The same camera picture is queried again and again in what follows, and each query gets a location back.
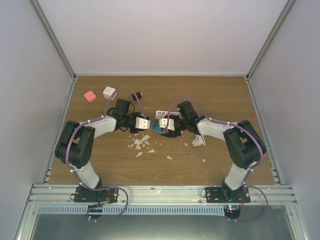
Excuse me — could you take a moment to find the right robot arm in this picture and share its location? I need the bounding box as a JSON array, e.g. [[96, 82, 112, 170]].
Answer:
[[158, 98, 267, 203]]

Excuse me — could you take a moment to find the right aluminium frame post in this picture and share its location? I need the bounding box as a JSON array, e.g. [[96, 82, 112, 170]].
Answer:
[[244, 0, 297, 82]]

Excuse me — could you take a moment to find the blue cube socket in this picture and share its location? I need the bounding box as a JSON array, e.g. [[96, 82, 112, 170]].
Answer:
[[154, 123, 167, 135]]

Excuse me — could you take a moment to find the white power strip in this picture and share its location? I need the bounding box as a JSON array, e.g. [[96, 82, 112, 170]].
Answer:
[[155, 110, 181, 120]]

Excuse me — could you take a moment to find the aluminium frame post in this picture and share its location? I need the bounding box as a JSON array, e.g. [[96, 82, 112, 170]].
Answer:
[[29, 0, 77, 82], [244, 0, 297, 82]]

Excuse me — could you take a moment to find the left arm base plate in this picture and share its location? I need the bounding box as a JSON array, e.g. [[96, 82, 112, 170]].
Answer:
[[69, 185, 119, 204]]

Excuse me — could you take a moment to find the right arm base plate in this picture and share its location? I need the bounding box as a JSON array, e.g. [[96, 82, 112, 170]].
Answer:
[[200, 186, 251, 204]]

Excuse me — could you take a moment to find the left aluminium frame post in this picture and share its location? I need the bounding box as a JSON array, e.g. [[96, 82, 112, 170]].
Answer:
[[29, 0, 77, 82]]

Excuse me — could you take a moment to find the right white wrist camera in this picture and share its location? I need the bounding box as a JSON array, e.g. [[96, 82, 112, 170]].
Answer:
[[158, 118, 176, 131]]

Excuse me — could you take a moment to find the aluminium front rail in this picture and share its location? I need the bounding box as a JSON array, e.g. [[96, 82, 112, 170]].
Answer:
[[27, 184, 298, 206]]

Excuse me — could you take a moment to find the white tiger cube socket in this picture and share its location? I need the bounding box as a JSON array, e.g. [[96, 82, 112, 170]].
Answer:
[[102, 86, 117, 101]]

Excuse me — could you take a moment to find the grey slotted cable duct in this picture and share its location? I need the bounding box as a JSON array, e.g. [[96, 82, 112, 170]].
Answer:
[[38, 204, 225, 216]]

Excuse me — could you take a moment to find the black power adapter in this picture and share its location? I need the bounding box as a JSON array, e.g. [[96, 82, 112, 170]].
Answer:
[[132, 91, 143, 101]]

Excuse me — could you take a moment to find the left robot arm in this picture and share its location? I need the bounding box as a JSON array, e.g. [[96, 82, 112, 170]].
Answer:
[[54, 98, 145, 202]]

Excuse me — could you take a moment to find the small pink plug adapter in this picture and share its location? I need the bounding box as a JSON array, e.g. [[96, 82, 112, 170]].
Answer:
[[83, 90, 97, 103]]

